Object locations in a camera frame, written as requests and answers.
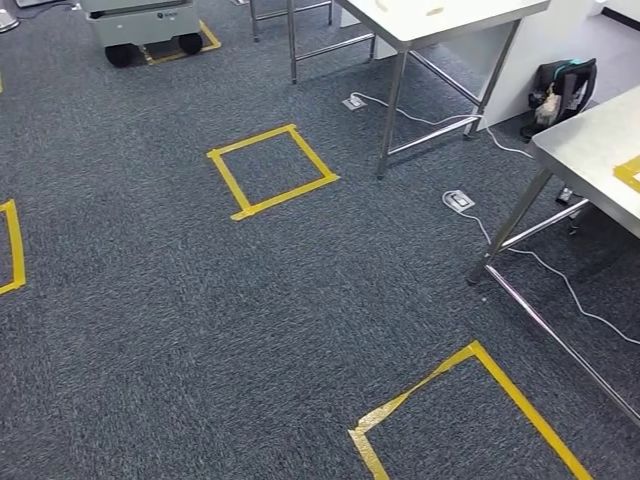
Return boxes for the steel table frame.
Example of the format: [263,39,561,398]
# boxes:
[248,0,376,86]

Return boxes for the yellow tape on workbench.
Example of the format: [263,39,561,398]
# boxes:
[613,155,640,195]

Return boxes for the grey wheeled robot cart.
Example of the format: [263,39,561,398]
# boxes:
[79,0,204,69]

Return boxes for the stainless steel workbench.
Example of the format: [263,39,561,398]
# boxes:
[466,86,640,429]

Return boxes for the white floor cable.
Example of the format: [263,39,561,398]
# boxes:
[442,190,640,347]
[349,91,536,160]

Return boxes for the white desk steel legs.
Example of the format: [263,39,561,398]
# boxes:
[334,0,596,180]

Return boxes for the black bag teal trim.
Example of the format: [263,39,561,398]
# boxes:
[519,58,598,142]

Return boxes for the yellow floor tape square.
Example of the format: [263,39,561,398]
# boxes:
[348,340,596,480]
[140,19,222,66]
[0,198,27,297]

